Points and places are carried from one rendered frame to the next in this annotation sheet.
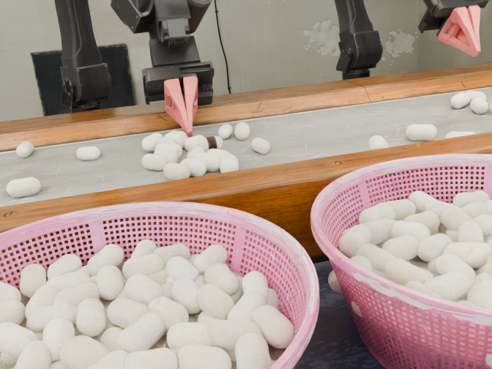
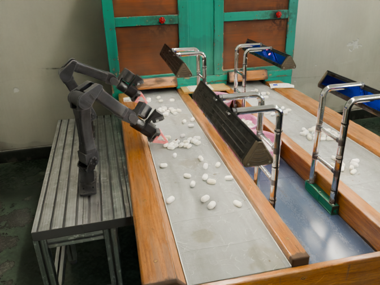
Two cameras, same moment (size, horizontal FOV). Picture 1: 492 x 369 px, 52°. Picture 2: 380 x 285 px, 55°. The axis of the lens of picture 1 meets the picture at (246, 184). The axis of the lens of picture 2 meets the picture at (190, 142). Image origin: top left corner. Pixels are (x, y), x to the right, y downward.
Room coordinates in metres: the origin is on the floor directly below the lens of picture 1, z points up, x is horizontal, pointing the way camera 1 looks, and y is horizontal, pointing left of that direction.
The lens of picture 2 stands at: (0.54, 1.70, 1.48)
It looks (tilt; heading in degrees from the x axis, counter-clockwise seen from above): 24 degrees down; 271
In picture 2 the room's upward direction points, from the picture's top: 2 degrees counter-clockwise
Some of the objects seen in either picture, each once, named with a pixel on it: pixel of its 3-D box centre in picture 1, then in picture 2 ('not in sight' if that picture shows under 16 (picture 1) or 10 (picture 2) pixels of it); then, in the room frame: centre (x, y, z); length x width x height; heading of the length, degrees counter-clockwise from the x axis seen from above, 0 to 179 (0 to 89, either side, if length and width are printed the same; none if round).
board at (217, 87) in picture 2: not in sight; (204, 88); (0.47, -0.82, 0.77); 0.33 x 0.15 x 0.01; 13
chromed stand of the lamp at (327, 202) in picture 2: not in sight; (346, 147); (-0.02, 0.47, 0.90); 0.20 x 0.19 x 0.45; 103
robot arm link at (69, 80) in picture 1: (86, 89); (86, 161); (1.02, 0.30, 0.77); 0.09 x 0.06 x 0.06; 136
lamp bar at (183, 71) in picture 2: not in sight; (173, 58); (0.66, -0.38, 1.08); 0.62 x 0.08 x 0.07; 103
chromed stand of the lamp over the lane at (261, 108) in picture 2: not in sight; (245, 159); (0.37, 0.55, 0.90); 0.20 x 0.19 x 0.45; 103
